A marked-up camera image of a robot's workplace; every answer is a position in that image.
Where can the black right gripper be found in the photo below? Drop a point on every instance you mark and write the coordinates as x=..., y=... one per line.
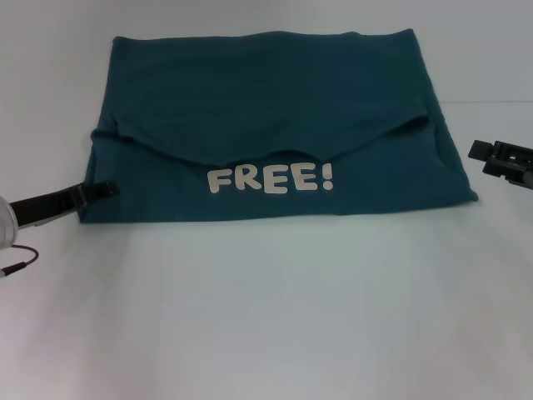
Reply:
x=518, y=164

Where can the teal blue t-shirt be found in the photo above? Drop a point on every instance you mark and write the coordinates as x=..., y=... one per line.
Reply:
x=270, y=104

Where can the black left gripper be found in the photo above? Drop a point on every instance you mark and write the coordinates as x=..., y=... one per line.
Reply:
x=46, y=206

